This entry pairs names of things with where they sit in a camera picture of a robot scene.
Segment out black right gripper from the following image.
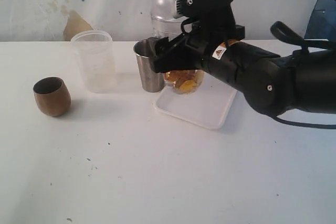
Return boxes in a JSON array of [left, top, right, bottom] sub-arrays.
[[148, 6, 245, 73]]

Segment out clear plastic shaker cup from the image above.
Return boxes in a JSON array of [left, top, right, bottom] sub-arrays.
[[152, 16, 204, 94]]

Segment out stainless steel cup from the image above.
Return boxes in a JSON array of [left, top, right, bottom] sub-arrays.
[[133, 37, 165, 93]]

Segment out wooden blocks and coins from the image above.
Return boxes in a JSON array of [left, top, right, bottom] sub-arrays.
[[163, 70, 204, 94]]

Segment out translucent plastic container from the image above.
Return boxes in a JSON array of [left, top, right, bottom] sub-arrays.
[[70, 30, 117, 93]]

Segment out brown wooden cup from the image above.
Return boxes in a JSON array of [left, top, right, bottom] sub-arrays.
[[33, 77, 71, 117]]

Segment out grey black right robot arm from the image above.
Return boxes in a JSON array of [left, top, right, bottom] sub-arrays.
[[150, 6, 335, 117]]

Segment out white rectangular tray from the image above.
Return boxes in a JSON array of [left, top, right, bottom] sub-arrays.
[[154, 74, 237, 130]]

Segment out brown cardboard piece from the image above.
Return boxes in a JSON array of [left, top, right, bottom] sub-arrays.
[[63, 10, 93, 41]]

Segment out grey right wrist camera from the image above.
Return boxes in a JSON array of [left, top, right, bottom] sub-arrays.
[[171, 0, 233, 19]]

